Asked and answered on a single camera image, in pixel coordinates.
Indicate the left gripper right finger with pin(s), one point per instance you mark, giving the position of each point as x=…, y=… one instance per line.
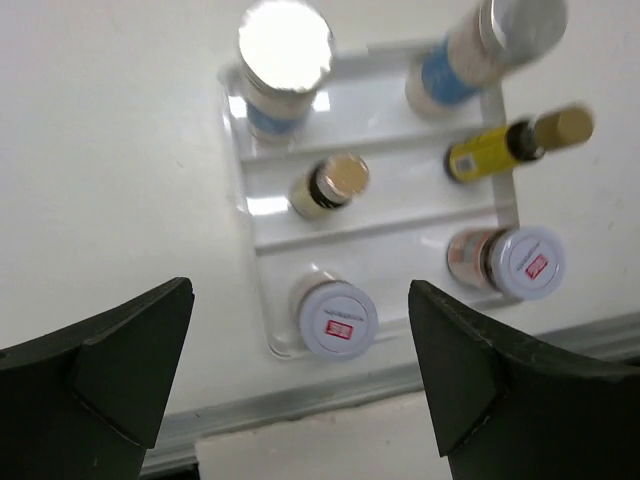
x=505, y=405

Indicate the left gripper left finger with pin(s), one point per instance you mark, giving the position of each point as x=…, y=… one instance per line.
x=87, y=401

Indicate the dark spice jar red label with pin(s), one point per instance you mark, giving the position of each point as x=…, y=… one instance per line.
x=521, y=263

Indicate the tan spice jar red label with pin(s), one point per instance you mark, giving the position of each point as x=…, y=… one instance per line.
x=336, y=320

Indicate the yellow label bottle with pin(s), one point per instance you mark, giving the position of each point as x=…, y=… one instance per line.
x=330, y=185
x=505, y=148

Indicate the blue label bead jar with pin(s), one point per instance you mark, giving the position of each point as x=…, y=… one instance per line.
x=493, y=41
x=286, y=51

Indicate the white tiered organizer tray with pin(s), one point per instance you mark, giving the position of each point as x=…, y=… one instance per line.
x=398, y=229

